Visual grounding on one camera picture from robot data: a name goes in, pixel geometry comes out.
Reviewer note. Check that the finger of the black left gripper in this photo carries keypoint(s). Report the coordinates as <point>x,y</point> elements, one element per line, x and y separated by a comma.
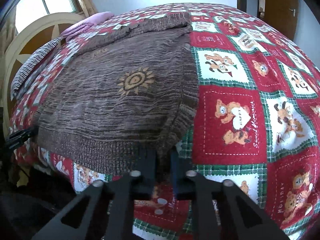
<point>17,139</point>

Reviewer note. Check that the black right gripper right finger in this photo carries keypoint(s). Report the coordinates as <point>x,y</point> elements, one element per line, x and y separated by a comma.
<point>219,210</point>

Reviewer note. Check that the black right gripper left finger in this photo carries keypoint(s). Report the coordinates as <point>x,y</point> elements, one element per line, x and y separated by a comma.
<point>105,210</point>

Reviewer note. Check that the brown knitted sweater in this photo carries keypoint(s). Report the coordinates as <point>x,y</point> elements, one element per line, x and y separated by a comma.
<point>136,86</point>

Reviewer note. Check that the grey striped pillow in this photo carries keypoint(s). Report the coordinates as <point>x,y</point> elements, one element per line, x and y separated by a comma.
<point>36,59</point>

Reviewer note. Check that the red patchwork bear bedspread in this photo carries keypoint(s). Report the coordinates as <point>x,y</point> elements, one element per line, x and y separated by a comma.
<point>256,122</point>

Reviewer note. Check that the cream and brown headboard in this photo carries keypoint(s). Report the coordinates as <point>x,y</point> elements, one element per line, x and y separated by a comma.
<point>23,45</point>

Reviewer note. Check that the folded purple blanket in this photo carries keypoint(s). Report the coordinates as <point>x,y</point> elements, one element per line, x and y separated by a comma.
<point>83,25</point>

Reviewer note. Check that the window with grey frame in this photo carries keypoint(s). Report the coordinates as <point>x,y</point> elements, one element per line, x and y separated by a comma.
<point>28,11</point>

